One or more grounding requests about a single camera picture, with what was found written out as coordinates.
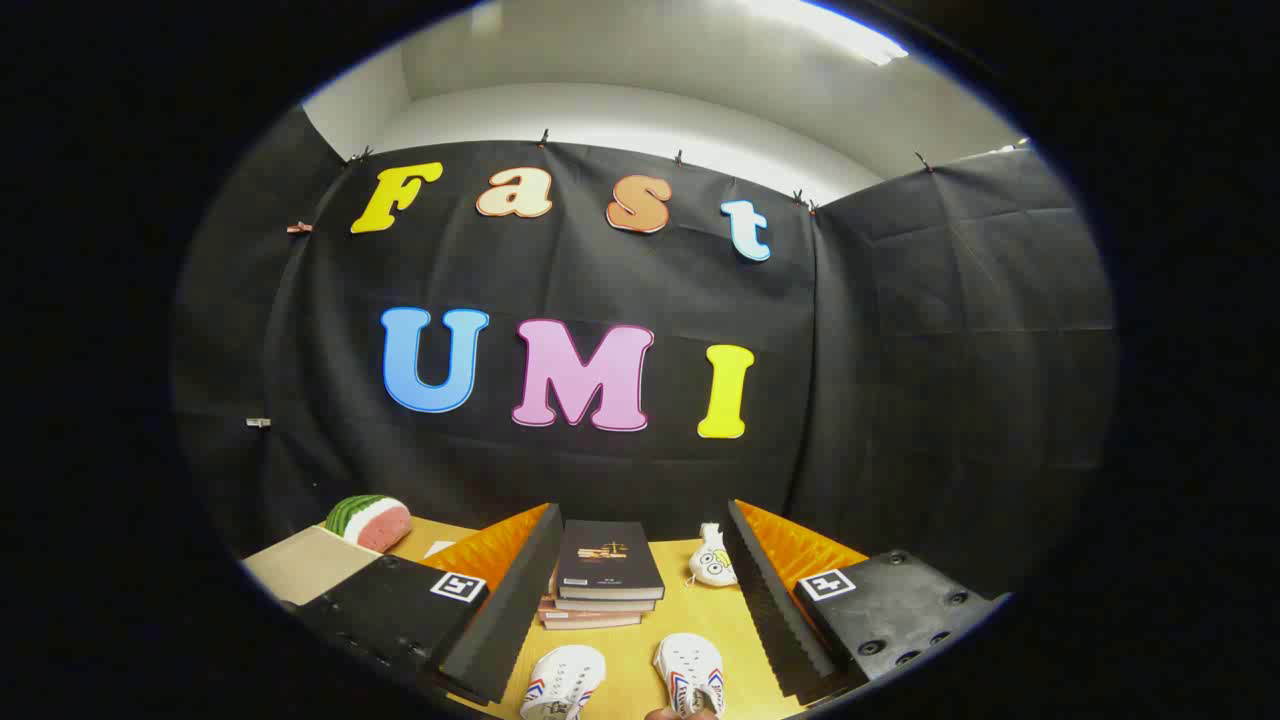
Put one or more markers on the dark book with white pages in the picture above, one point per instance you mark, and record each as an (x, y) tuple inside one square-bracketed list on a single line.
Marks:
[(600, 605)]

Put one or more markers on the brown cover book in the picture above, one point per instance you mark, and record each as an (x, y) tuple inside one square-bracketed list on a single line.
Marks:
[(590, 621)]

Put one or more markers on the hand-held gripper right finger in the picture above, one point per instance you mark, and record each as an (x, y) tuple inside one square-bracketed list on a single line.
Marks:
[(775, 610)]

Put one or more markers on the white plush toy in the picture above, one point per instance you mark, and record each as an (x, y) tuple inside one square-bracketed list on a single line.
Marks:
[(712, 565)]

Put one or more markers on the black hardcover book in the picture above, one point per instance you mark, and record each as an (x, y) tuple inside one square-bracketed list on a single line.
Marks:
[(605, 560)]

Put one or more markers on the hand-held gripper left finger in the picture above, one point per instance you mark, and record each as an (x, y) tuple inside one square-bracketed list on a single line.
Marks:
[(510, 610)]

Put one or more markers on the beige fabric storage box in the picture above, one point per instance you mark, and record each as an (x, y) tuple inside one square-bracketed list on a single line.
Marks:
[(305, 565)]

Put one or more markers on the white canvas shoe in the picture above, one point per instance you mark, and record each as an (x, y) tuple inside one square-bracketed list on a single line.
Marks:
[(690, 670), (563, 680)]

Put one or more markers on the watermelon slice toy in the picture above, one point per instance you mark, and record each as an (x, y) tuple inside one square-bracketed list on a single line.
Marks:
[(375, 525)]

